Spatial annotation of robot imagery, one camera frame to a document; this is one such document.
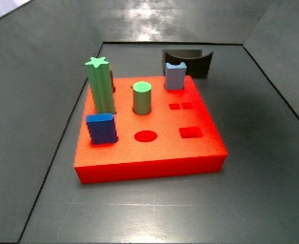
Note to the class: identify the red foam peg board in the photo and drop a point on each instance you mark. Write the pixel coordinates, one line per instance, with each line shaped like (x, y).
(174, 141)

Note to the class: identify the black curved fixture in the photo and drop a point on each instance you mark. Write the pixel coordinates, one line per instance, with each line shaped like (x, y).
(196, 60)

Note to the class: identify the green cylinder peg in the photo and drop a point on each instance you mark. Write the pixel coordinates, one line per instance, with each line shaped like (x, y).
(142, 97)

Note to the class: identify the dark blue rounded peg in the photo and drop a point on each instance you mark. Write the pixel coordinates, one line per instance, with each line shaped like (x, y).
(102, 126)

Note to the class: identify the light blue notched peg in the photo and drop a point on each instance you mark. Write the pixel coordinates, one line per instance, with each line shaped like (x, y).
(175, 75)

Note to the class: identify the green star-shaped peg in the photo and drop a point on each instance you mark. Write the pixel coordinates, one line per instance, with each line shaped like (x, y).
(100, 78)

